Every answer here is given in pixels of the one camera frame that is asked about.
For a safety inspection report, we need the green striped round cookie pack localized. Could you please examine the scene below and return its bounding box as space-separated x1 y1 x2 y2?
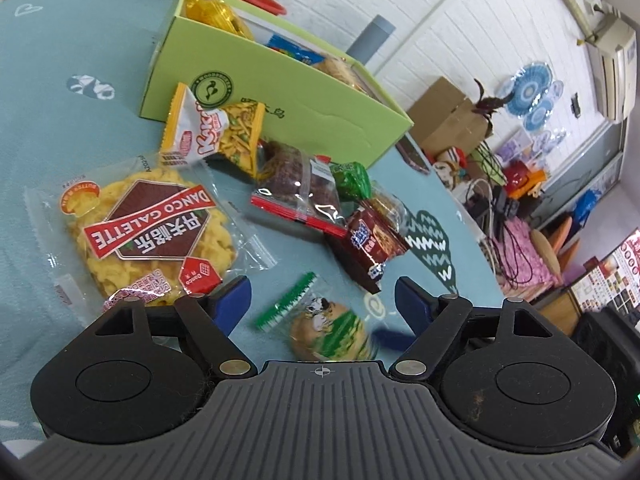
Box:
254 272 376 362

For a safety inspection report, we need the dark red cookie pack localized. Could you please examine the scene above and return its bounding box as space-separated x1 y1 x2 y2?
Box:
326 202 409 295

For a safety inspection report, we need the clear galette cookie bag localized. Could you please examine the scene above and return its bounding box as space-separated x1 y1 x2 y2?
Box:
25 155 277 324

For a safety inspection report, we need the small green candy pack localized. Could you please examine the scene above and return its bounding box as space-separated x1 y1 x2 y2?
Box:
330 162 372 202

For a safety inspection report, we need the clear red-zip date bag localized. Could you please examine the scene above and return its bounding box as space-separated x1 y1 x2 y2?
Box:
250 141 346 238

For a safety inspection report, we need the yellow noodle snack bag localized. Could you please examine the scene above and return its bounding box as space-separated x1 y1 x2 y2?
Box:
160 82 266 178

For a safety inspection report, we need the red peanut snack bag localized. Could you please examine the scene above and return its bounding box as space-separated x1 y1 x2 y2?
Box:
314 56 373 96

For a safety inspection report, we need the blue oreo snack pack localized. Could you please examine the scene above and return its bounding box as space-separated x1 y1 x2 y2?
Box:
267 35 324 66

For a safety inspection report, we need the yellow transparent cake pack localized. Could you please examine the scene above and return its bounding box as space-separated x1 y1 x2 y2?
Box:
183 0 254 41

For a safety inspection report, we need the plaid side tablecloth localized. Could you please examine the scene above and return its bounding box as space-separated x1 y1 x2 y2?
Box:
464 193 564 304

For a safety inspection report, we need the red smartphone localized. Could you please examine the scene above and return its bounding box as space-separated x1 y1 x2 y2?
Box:
395 133 431 176

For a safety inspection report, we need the brown paper bag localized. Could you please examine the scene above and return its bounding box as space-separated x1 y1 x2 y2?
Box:
407 77 492 158

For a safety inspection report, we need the green cardboard box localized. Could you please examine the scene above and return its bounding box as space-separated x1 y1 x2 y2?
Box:
139 0 412 167

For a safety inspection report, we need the purple leafy plant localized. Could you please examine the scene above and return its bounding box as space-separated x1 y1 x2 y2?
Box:
473 79 514 122

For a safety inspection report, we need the white air conditioner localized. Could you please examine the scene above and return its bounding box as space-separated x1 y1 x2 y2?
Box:
588 0 639 124

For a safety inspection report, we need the grey-blue thermos bottle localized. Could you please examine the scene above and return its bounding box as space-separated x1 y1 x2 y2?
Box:
346 14 396 65

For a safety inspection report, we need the blue round wall fan decoration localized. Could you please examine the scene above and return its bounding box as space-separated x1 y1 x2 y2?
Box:
506 62 553 117

